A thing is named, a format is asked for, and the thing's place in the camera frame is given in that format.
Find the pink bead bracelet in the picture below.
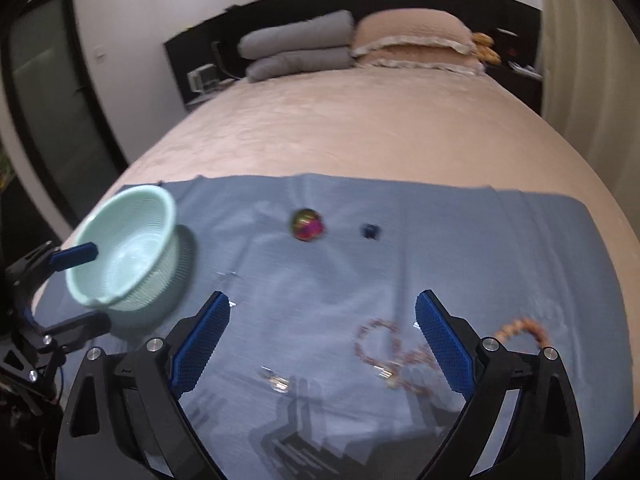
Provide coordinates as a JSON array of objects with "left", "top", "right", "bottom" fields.
[{"left": 354, "top": 318, "right": 446, "bottom": 392}]

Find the orange wooden bead bracelet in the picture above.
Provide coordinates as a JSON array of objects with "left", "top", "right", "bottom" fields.
[{"left": 491, "top": 316, "right": 552, "bottom": 351}]

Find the gold silver earring pair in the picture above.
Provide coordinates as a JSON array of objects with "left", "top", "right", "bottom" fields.
[{"left": 259, "top": 366, "right": 290, "bottom": 393}]

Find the mint green mesh basket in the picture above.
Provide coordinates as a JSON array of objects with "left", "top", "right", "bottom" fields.
[{"left": 65, "top": 184, "right": 180, "bottom": 312}]

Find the blue cloth mat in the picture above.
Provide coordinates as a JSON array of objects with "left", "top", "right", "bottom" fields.
[{"left": 29, "top": 173, "right": 636, "bottom": 480}]

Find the dark blue small bead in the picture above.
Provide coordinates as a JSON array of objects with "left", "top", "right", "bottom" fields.
[{"left": 360, "top": 223, "right": 382, "bottom": 240}]

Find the iridescent purple glass ornament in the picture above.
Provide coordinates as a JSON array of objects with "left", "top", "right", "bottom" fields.
[{"left": 291, "top": 208, "right": 326, "bottom": 242}]

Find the dark glass door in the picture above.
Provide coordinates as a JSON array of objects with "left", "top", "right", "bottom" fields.
[{"left": 1, "top": 0, "right": 128, "bottom": 228}]

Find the white bedside appliance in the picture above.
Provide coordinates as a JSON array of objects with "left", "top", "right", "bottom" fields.
[{"left": 186, "top": 63, "right": 219, "bottom": 94}]

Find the beige bed cover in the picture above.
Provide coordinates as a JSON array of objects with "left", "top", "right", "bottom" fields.
[{"left": 29, "top": 65, "right": 640, "bottom": 340}]

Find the black headboard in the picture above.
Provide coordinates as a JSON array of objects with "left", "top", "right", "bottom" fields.
[{"left": 164, "top": 0, "right": 542, "bottom": 104}]

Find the beige ruffled pillow lower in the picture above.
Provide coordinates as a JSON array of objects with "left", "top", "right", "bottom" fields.
[{"left": 356, "top": 46, "right": 485, "bottom": 75}]

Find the beige ruffled pillow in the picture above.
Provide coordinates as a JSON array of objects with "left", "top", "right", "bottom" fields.
[
  {"left": 356, "top": 46, "right": 485, "bottom": 75},
  {"left": 350, "top": 9, "right": 476, "bottom": 58}
]

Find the brown teddy bear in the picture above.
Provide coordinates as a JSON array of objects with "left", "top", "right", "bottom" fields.
[{"left": 472, "top": 32, "right": 501, "bottom": 66}]

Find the grey folded pillow lower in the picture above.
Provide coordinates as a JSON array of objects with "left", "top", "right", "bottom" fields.
[{"left": 246, "top": 47, "right": 354, "bottom": 82}]

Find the grey folded pillow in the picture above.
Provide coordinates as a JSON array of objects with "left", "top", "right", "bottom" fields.
[
  {"left": 238, "top": 10, "right": 355, "bottom": 61},
  {"left": 246, "top": 47, "right": 354, "bottom": 82}
]

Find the cream curtain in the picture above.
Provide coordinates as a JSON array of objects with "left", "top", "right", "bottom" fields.
[{"left": 540, "top": 0, "right": 639, "bottom": 220}]

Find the beige ruffled pillow upper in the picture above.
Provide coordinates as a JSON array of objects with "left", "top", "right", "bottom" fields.
[{"left": 350, "top": 9, "right": 476, "bottom": 58}]

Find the grey folded pillow upper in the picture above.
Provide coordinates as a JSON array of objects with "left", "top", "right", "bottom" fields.
[{"left": 238, "top": 10, "right": 355, "bottom": 61}]

